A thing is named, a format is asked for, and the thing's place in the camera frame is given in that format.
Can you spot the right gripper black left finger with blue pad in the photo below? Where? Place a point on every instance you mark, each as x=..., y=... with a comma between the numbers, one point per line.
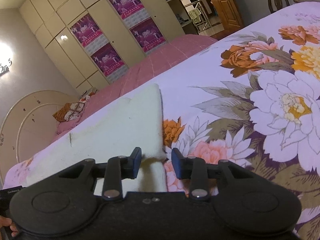
x=114, y=171

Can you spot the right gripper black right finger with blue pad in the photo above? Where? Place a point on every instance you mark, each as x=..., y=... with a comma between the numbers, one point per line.
x=197, y=171

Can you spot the pale green towel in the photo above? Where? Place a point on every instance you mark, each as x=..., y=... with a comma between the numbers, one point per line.
x=130, y=123

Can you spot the person's left hand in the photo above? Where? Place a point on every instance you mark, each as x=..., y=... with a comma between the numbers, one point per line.
x=7, y=222

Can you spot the cream curved headboard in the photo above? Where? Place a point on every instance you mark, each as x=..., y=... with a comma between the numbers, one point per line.
x=29, y=126

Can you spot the orange patterned pillow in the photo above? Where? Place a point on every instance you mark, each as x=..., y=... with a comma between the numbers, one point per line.
x=71, y=111

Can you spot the floral lilac bed sheet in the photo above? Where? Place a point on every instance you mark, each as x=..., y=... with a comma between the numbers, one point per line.
x=248, y=103

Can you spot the pink quilt bedspread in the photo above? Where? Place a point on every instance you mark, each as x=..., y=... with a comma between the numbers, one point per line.
x=159, y=61

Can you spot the cream wardrobe with posters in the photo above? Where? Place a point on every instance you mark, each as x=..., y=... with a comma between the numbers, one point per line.
x=95, y=42

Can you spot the brown wooden door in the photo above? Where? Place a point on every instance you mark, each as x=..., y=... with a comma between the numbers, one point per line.
x=229, y=14

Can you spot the open shelf unit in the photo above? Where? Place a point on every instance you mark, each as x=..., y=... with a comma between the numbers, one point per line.
x=181, y=10

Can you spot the wall lamp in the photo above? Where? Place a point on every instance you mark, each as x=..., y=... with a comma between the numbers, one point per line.
x=6, y=55

